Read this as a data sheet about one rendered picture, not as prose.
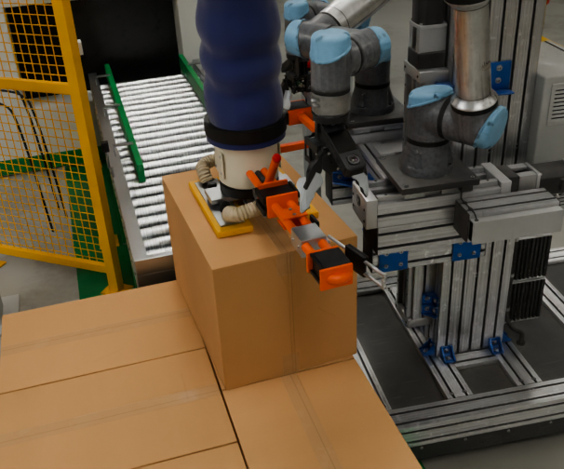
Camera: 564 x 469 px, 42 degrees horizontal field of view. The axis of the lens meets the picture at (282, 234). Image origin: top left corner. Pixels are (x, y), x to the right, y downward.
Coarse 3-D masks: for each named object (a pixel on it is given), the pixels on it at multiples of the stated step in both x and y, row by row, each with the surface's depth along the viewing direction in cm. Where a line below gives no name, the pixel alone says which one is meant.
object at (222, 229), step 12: (216, 180) 219; (192, 192) 217; (204, 192) 212; (204, 204) 207; (216, 204) 205; (228, 204) 200; (216, 216) 199; (216, 228) 194; (228, 228) 194; (240, 228) 194; (252, 228) 195
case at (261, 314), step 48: (192, 240) 199; (240, 240) 192; (288, 240) 191; (192, 288) 219; (240, 288) 186; (288, 288) 192; (336, 288) 198; (240, 336) 194; (288, 336) 199; (336, 336) 206; (240, 384) 201
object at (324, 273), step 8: (328, 248) 157; (336, 248) 157; (312, 256) 155; (320, 256) 155; (328, 256) 155; (336, 256) 154; (344, 256) 154; (312, 264) 158; (320, 264) 152; (328, 264) 152; (336, 264) 152; (344, 264) 151; (352, 264) 152; (312, 272) 157; (320, 272) 150; (328, 272) 150; (336, 272) 151; (352, 272) 152; (320, 280) 151; (352, 280) 154; (320, 288) 152; (328, 288) 152
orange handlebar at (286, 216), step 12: (300, 120) 231; (312, 120) 227; (288, 144) 211; (300, 144) 212; (264, 168) 197; (252, 180) 192; (276, 204) 179; (288, 204) 180; (288, 216) 173; (300, 216) 173; (288, 228) 170; (324, 240) 163; (336, 276) 150; (348, 276) 151
